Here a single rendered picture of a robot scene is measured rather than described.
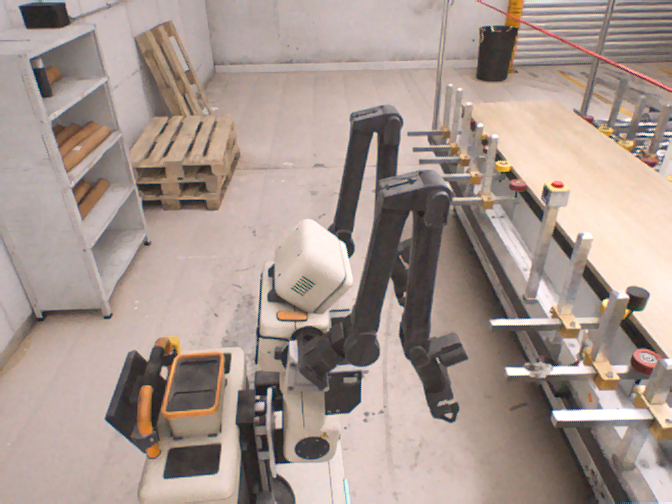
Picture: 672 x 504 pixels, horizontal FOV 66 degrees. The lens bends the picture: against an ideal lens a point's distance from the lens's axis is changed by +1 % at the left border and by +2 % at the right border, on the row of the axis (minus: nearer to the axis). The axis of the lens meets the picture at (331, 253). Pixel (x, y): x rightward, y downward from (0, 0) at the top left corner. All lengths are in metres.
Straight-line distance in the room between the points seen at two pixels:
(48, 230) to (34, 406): 0.93
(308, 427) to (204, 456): 0.29
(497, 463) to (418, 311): 1.53
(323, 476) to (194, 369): 0.73
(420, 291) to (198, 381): 0.78
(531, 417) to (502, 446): 0.25
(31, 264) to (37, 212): 0.36
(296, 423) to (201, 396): 0.28
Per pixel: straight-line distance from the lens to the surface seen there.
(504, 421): 2.72
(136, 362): 1.66
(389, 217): 0.96
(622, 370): 1.83
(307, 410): 1.49
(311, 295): 1.22
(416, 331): 1.14
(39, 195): 3.12
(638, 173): 3.15
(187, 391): 1.56
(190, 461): 1.54
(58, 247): 3.25
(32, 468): 2.82
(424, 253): 1.03
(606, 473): 1.81
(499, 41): 8.34
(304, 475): 2.10
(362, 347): 1.12
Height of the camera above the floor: 2.02
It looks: 33 degrees down
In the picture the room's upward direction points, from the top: 1 degrees counter-clockwise
